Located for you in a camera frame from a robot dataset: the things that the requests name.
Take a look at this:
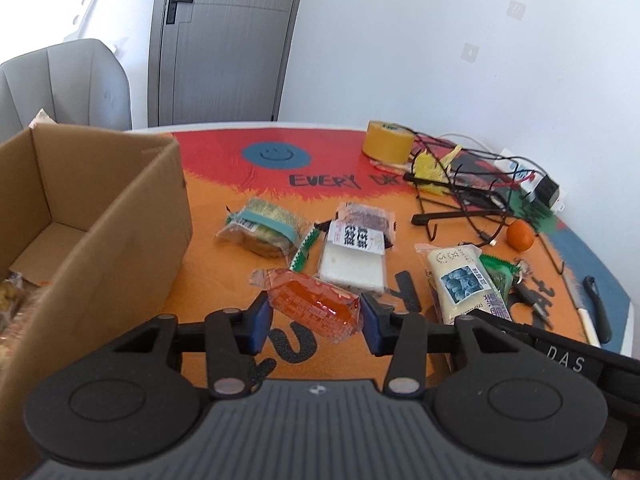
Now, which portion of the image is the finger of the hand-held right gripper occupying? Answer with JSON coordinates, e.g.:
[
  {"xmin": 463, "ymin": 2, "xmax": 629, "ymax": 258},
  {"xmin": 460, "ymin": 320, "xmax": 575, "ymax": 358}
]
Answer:
[{"xmin": 469, "ymin": 308, "xmax": 537, "ymax": 345}]

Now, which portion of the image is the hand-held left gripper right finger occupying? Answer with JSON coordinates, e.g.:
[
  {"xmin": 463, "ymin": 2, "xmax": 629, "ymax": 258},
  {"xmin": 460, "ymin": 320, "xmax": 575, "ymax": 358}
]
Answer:
[{"xmin": 360, "ymin": 292, "xmax": 507, "ymax": 397}]

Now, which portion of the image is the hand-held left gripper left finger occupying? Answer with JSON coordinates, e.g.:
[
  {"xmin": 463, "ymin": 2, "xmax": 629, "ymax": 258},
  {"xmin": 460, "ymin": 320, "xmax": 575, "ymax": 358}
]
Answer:
[{"xmin": 112, "ymin": 291, "xmax": 275, "ymax": 399}]

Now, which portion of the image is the orange snack packet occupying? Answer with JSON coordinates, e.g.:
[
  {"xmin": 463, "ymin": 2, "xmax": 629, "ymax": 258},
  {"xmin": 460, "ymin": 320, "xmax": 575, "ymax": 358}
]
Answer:
[{"xmin": 249, "ymin": 267, "xmax": 362, "ymax": 344}]

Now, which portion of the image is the brown cardboard box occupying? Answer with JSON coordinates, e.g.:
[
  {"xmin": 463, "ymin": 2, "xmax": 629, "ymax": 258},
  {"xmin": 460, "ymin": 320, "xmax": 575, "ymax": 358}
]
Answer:
[{"xmin": 0, "ymin": 123, "xmax": 194, "ymax": 480}]

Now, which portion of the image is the bunch of keys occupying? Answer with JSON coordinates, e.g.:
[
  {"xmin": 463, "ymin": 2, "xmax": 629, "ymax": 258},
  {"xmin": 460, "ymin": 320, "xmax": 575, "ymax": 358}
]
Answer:
[{"xmin": 512, "ymin": 258, "xmax": 554, "ymax": 329}]

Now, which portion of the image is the green snack packet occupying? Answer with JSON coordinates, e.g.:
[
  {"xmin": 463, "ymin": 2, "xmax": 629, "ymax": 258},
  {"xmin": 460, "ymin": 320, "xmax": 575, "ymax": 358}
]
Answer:
[{"xmin": 477, "ymin": 253, "xmax": 524, "ymax": 306}]

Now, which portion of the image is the white bread packet blue picture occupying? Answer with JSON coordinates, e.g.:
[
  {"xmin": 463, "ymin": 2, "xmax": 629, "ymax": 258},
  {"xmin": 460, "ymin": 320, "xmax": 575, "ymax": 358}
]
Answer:
[{"xmin": 414, "ymin": 243, "xmax": 514, "ymax": 325}]

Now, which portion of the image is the white cake packet black label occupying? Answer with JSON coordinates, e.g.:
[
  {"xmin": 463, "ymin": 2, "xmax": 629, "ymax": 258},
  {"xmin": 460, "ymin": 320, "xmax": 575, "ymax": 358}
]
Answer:
[{"xmin": 317, "ymin": 219, "xmax": 391, "ymax": 295}]

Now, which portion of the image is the small green and white packet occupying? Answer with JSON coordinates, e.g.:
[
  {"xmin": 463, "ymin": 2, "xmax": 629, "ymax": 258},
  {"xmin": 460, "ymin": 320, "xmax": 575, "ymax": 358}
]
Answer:
[{"xmin": 288, "ymin": 223, "xmax": 321, "ymax": 270}]

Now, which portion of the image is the tangerine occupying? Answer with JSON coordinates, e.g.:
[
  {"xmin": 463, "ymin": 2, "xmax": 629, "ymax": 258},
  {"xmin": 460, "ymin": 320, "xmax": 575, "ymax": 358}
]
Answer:
[{"xmin": 505, "ymin": 219, "xmax": 536, "ymax": 252}]

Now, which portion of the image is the round cookies packet teal band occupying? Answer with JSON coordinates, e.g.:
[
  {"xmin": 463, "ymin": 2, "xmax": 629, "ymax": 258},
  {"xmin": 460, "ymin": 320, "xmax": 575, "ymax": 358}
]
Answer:
[{"xmin": 214, "ymin": 197, "xmax": 314, "ymax": 260}]

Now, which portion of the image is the brown pastry packet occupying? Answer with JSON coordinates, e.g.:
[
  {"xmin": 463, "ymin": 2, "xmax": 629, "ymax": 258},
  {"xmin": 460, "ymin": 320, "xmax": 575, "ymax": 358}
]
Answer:
[{"xmin": 333, "ymin": 201, "xmax": 397, "ymax": 251}]

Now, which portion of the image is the white power strip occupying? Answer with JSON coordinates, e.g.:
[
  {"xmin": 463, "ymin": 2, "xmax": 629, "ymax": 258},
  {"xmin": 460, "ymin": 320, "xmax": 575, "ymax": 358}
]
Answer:
[{"xmin": 497, "ymin": 148, "xmax": 567, "ymax": 212}]

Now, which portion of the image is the black charger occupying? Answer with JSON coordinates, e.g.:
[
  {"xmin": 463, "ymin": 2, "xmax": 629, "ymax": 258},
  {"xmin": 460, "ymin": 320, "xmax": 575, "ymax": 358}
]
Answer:
[{"xmin": 529, "ymin": 174, "xmax": 561, "ymax": 206}]

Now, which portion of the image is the yellow tape roll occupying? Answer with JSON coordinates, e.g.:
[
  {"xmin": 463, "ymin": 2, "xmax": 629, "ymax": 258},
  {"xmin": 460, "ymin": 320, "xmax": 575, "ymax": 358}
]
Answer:
[{"xmin": 361, "ymin": 119, "xmax": 415, "ymax": 165}]

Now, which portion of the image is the grey door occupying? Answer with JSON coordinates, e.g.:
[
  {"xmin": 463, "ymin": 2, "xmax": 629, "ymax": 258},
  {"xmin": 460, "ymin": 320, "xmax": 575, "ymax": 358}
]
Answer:
[{"xmin": 147, "ymin": 0, "xmax": 309, "ymax": 128}]

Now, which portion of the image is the polka-dot cushion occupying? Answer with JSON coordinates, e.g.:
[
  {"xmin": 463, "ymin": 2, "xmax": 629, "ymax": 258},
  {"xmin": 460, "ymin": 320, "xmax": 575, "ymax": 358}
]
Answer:
[{"xmin": 27, "ymin": 108, "xmax": 59, "ymax": 129}]

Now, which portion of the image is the grey upholstered chair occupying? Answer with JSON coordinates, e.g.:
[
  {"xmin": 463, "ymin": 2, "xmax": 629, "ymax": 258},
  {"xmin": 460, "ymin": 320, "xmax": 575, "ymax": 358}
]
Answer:
[{"xmin": 0, "ymin": 38, "xmax": 134, "ymax": 144}]

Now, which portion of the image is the white-handled knife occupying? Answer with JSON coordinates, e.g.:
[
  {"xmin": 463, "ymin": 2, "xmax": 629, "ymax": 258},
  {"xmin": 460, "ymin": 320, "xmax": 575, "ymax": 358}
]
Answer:
[{"xmin": 562, "ymin": 272, "xmax": 601, "ymax": 347}]

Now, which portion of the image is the black cable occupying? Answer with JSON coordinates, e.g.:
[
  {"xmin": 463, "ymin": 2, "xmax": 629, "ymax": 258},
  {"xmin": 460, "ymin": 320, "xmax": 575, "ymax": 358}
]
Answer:
[{"xmin": 417, "ymin": 132, "xmax": 516, "ymax": 248}]

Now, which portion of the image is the black wire rack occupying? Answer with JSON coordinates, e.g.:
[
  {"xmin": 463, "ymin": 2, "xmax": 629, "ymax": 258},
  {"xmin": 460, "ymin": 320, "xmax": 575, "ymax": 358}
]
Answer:
[{"xmin": 402, "ymin": 134, "xmax": 572, "ymax": 277}]

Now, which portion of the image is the black door handle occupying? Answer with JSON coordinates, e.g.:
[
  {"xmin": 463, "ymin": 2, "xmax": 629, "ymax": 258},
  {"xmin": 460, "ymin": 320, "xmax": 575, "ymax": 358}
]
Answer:
[{"xmin": 164, "ymin": 0, "xmax": 194, "ymax": 25}]

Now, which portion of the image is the white wall bracket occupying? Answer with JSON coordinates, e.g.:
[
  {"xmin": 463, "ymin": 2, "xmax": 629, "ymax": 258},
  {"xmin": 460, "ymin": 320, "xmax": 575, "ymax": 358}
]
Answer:
[{"xmin": 64, "ymin": 0, "xmax": 101, "ymax": 44}]

